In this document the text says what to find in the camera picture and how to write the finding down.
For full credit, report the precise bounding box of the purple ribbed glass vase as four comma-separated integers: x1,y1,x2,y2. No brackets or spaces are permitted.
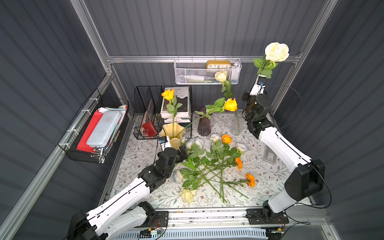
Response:
198,115,212,137

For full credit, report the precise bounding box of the orange marigold lower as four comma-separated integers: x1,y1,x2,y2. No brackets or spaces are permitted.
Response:
246,174,256,188

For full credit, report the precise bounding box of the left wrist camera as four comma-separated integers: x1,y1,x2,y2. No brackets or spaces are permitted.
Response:
159,136,172,151

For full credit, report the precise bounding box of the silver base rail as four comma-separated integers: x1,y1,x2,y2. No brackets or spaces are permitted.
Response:
89,206,340,240

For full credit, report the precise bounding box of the grey packet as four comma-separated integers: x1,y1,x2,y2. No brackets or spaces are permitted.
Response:
263,145,277,165

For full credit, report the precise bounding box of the red leather wallet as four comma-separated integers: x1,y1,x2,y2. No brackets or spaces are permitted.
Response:
141,121,158,138

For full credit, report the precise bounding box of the floral patterned table mat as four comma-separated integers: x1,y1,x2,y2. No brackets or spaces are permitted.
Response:
110,112,290,209

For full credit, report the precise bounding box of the light blue flat case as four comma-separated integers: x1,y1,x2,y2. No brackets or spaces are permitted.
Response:
87,110,121,148

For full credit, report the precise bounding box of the clear glass vase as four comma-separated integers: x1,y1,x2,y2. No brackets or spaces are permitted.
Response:
230,110,246,136

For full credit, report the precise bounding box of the red folder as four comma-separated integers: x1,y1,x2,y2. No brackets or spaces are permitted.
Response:
76,110,103,153

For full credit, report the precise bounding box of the black wire side basket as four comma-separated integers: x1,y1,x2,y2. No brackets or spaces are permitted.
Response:
58,91,129,164

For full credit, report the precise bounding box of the cream rose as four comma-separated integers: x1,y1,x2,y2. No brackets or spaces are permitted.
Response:
215,70,238,113
254,42,290,79
181,189,197,203

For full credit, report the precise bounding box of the white rose left on mat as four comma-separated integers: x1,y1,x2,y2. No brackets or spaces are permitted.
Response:
174,170,185,185

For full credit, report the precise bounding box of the orange rose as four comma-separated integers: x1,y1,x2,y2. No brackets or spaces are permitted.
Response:
222,135,232,145
162,89,183,138
167,97,238,138

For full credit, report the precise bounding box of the yellow wavy glass vase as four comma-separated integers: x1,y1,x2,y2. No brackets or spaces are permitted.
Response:
159,123,186,150

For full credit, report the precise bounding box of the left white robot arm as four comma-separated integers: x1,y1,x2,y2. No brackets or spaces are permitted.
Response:
65,146,188,240

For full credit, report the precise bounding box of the white wire hanging basket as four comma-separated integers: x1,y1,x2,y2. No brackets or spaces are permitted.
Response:
173,58,243,86

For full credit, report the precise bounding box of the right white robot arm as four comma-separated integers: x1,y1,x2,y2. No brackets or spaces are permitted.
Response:
242,91,325,219

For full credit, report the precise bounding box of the black wire desk organizer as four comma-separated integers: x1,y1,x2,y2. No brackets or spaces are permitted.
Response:
134,86,192,140

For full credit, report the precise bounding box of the cream rose on mat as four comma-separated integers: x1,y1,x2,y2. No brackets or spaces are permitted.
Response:
181,189,197,203

